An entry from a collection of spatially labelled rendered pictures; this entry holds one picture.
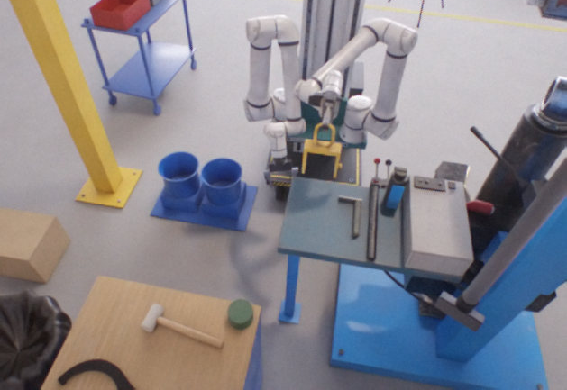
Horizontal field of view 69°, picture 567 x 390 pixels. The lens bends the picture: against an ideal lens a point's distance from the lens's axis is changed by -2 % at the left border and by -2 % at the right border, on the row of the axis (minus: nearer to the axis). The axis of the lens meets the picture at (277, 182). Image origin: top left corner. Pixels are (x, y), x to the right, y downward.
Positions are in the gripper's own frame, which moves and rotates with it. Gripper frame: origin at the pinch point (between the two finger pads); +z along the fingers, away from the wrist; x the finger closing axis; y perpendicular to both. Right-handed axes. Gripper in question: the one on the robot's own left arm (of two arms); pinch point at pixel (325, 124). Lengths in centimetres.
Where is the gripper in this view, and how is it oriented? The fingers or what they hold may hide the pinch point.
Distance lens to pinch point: 171.2
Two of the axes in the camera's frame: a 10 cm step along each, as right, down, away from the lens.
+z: -1.8, 7.4, -6.5
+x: -0.2, 6.6, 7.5
